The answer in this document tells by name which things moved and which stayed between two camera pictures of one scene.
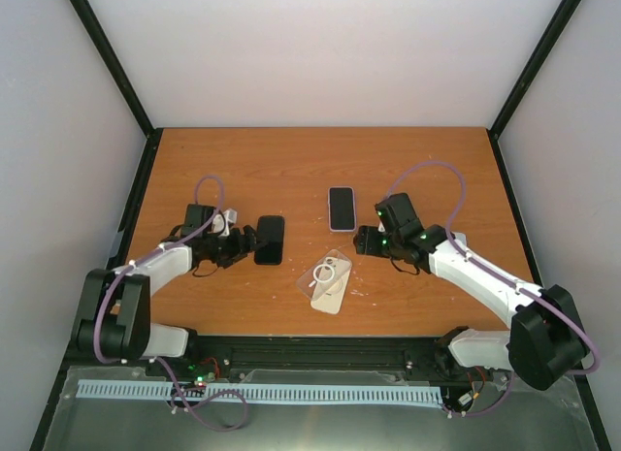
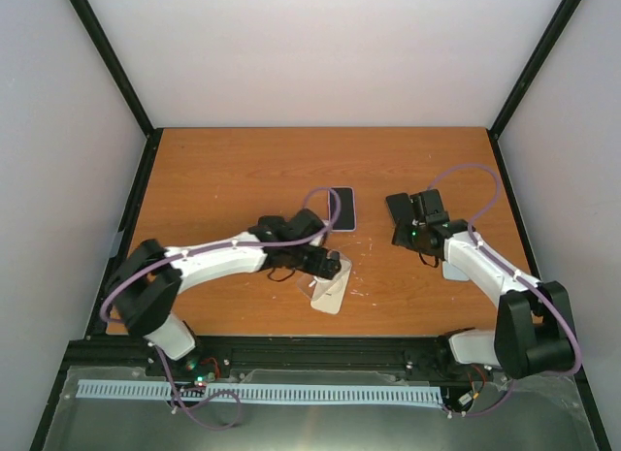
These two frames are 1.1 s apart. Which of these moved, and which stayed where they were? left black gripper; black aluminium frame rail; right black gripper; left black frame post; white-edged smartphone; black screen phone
Moved: right black gripper; left black gripper
Stayed: black aluminium frame rail; black screen phone; white-edged smartphone; left black frame post
